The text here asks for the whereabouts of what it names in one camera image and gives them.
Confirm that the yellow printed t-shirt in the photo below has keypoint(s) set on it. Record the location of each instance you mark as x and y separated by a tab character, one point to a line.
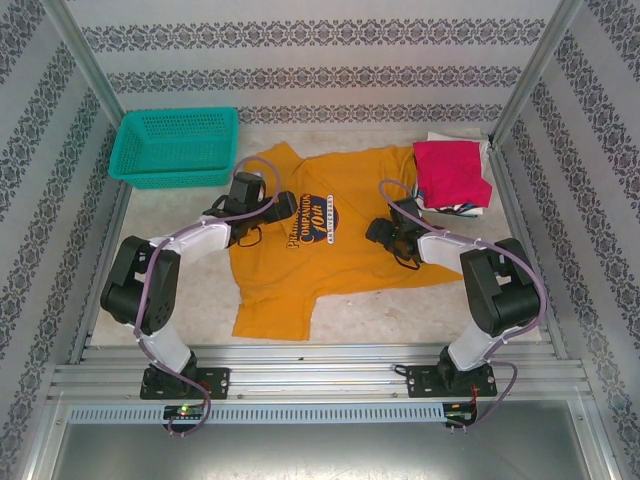
310	270

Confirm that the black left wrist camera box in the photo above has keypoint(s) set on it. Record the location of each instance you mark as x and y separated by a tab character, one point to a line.
246	186

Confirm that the grey metal sheet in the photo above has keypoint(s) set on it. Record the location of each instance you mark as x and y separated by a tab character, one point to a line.
320	455

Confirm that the small circuit board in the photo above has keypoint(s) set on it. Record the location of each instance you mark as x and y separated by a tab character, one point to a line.
185	412
460	412

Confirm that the pink folded t-shirt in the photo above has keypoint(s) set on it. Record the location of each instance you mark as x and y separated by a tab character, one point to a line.
450	170

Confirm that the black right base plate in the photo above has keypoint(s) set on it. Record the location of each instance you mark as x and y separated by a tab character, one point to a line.
420	382

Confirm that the white t-shirt with blue print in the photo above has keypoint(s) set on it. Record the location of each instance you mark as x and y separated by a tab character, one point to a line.
450	211

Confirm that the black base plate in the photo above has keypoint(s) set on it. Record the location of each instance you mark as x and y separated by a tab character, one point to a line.
217	382
420	382

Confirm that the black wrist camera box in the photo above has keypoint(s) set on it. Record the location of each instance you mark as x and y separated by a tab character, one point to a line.
406	210
246	186

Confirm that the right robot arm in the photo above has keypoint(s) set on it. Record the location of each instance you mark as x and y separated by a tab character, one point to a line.
505	295

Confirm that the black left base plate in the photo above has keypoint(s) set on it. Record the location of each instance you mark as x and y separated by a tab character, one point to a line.
217	382

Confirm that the aluminium rail frame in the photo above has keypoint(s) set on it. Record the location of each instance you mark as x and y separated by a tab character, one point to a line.
320	372

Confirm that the aluminium side rail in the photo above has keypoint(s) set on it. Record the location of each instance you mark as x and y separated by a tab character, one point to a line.
117	200
510	200

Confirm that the teal plastic basket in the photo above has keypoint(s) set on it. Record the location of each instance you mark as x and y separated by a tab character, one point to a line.
175	172

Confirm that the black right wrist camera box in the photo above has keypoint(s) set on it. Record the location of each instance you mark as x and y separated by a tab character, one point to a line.
406	210

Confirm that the aluminium corner post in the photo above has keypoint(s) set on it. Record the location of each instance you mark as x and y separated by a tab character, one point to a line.
535	70
85	65

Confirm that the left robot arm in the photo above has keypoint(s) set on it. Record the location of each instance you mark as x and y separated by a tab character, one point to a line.
200	240

